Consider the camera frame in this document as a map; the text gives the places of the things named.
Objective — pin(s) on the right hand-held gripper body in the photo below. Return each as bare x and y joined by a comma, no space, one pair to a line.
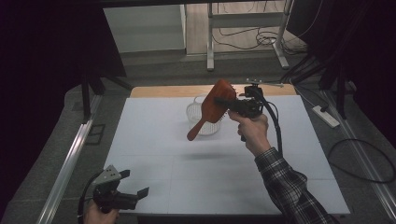
249,107

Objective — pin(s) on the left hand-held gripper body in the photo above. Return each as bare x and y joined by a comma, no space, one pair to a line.
109,194

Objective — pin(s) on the wooden hairbrush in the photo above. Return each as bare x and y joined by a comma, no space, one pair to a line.
214,105

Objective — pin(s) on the person's left hand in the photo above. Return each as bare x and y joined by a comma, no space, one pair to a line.
98,217

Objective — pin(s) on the person's right hand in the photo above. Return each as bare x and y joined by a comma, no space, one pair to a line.
253,132

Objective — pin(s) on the white power strip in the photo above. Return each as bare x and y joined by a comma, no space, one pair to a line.
325,115

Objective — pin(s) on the black stand legs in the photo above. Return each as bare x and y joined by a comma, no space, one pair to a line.
90,84

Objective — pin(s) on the white cabinet panel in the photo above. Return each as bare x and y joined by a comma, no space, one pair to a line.
143,28

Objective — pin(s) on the black curtain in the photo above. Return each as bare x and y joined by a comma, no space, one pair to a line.
46,46
358,40

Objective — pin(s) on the aluminium rail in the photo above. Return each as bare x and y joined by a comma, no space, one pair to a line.
367,161
67,168

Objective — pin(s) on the white metal stand frame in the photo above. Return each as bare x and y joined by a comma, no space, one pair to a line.
246,20

